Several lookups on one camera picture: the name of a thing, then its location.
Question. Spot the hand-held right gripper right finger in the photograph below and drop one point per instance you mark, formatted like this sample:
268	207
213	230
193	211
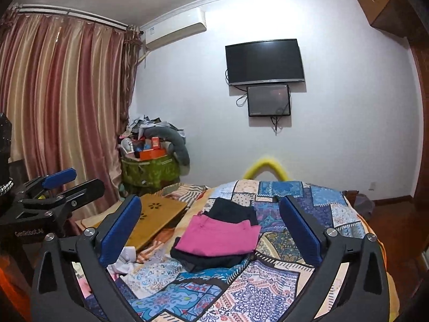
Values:
299	228

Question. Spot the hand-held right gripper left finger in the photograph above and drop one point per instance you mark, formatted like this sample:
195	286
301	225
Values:
120	228

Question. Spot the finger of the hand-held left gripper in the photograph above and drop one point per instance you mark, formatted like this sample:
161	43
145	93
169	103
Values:
80	191
59	177

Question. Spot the pink pants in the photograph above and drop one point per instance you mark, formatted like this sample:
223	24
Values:
218	234

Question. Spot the dark navy pants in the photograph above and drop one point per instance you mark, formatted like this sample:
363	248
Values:
231	211

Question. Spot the white cloth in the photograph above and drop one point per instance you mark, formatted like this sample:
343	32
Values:
122	261

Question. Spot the wooden lap desk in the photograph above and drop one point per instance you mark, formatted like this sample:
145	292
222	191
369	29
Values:
157	214

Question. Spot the black speckled object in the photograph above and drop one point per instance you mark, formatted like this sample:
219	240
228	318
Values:
5	154

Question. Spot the green fabric bag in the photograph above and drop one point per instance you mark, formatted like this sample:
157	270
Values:
147	174

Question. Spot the dark bag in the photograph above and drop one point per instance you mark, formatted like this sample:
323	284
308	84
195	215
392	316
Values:
360	206

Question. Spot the yellow foam tube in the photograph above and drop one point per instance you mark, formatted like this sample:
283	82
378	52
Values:
266	166

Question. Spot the patchwork printed blanket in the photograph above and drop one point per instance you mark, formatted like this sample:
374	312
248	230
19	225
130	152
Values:
261	295

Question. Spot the striped pink curtain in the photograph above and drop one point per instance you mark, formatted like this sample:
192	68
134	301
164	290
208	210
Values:
63	100

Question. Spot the orange box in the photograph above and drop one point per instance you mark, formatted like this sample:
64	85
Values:
152	155

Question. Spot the red box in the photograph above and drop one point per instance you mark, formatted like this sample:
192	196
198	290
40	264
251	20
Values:
156	142

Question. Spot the pile of clothes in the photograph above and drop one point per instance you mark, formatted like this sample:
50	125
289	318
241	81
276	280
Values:
147	125

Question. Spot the grey plush pillow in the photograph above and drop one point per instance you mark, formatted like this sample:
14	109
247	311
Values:
177	147

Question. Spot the small black monitor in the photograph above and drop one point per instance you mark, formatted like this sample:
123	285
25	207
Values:
268	100

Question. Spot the curtain rod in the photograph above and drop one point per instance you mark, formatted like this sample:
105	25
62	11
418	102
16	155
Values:
77	15

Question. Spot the white air conditioner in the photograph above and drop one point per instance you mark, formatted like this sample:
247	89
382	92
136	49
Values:
174	30

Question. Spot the black wall television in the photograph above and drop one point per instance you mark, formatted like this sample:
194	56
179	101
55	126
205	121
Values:
264	61

